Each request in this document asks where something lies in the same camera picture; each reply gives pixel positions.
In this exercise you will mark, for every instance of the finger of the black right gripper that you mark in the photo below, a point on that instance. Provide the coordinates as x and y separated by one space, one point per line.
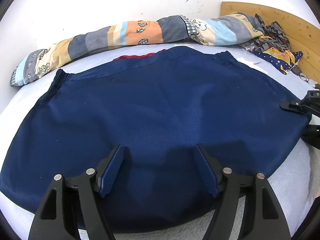
308 106

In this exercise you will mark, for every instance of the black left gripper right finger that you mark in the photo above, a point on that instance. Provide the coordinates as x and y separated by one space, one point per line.
263 217

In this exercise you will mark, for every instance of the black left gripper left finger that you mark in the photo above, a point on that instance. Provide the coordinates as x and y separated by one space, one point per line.
69 201

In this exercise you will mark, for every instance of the navy jacket with red collar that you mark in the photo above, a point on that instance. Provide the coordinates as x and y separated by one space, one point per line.
158 108

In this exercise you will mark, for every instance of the wooden headboard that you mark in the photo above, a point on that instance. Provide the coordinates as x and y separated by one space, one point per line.
303 36

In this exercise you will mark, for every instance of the patterned yellow navy cloth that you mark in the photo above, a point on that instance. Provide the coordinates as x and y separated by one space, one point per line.
275 48

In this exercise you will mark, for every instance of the patchwork rolled quilt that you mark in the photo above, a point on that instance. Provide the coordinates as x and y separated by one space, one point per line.
235 28

